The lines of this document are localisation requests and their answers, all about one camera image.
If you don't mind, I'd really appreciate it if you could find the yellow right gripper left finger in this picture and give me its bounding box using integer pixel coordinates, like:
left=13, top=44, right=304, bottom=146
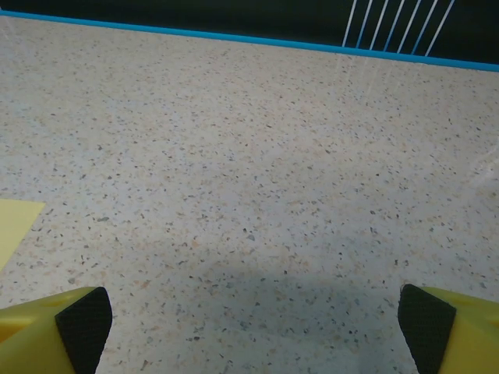
left=0, top=287, right=113, bottom=374

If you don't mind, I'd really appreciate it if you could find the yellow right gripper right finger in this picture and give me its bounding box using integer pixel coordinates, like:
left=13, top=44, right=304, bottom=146
left=398, top=283, right=499, bottom=374

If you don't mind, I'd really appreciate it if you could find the yellow cloth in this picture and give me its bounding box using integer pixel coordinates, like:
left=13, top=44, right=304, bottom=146
left=0, top=198, right=47, bottom=270

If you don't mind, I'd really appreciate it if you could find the blue table border strip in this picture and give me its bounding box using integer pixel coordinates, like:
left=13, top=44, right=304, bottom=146
left=0, top=9, right=499, bottom=72

